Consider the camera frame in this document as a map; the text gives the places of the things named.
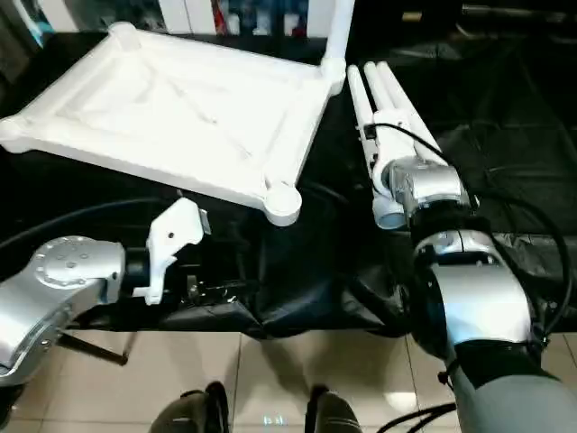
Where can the white plastic table leg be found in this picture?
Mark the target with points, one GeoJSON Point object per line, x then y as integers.
{"type": "Point", "coordinates": [361, 108]}
{"type": "Point", "coordinates": [401, 99]}
{"type": "Point", "coordinates": [339, 27]}
{"type": "Point", "coordinates": [377, 95]}

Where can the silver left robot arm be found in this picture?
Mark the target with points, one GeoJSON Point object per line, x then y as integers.
{"type": "Point", "coordinates": [54, 280]}

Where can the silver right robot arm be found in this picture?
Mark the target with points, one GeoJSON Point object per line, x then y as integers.
{"type": "Point", "coordinates": [469, 298]}

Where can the black left robot foot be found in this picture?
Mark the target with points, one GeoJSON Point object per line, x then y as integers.
{"type": "Point", "coordinates": [194, 415]}

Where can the black robot foot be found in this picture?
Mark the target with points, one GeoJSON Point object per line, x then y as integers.
{"type": "Point", "coordinates": [194, 415]}
{"type": "Point", "coordinates": [334, 417]}

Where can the black right robot foot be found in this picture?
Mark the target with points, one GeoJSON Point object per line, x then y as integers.
{"type": "Point", "coordinates": [334, 417]}

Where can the red bottle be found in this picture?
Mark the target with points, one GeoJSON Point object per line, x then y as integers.
{"type": "Point", "coordinates": [221, 13]}

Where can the black table mat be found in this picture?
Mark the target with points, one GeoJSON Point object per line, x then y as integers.
{"type": "Point", "coordinates": [505, 108]}

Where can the black cabinet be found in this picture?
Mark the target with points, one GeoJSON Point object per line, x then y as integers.
{"type": "Point", "coordinates": [469, 18]}

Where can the black table frame leg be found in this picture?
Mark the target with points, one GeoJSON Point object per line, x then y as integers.
{"type": "Point", "coordinates": [95, 350]}

